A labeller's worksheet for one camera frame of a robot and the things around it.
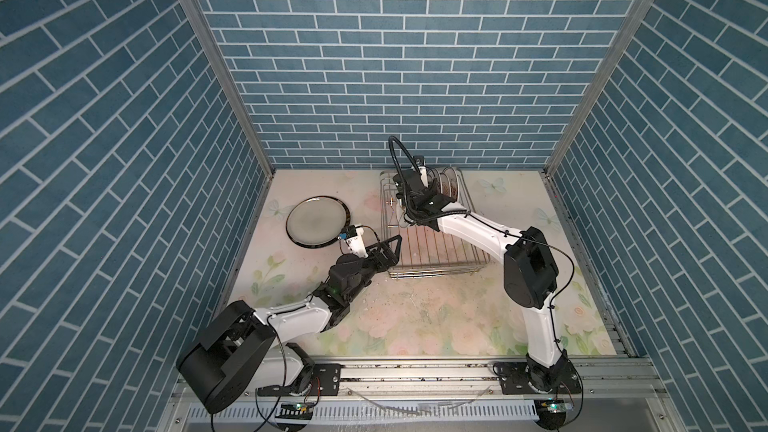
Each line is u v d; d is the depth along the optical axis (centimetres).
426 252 96
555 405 72
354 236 74
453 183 94
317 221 101
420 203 70
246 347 43
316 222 102
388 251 73
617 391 74
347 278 62
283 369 42
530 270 53
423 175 79
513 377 74
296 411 72
